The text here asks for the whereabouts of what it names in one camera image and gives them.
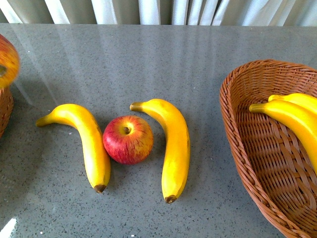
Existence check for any red yellow apple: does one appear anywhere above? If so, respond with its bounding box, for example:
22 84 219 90
0 35 20 88
103 115 154 165

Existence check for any yellow banana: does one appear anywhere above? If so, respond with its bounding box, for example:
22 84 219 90
268 93 317 114
36 104 111 193
130 99 191 204
249 99 317 171

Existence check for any right brown wicker basket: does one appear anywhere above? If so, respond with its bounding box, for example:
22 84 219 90
219 59 317 238

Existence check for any brown wicker basket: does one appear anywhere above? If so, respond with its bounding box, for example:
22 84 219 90
0 87 13 137
219 59 317 238

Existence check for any left brown wicker basket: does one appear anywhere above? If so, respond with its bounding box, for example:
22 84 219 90
0 87 13 137

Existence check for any white pleated curtain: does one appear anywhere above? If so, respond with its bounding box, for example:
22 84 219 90
0 0 317 27

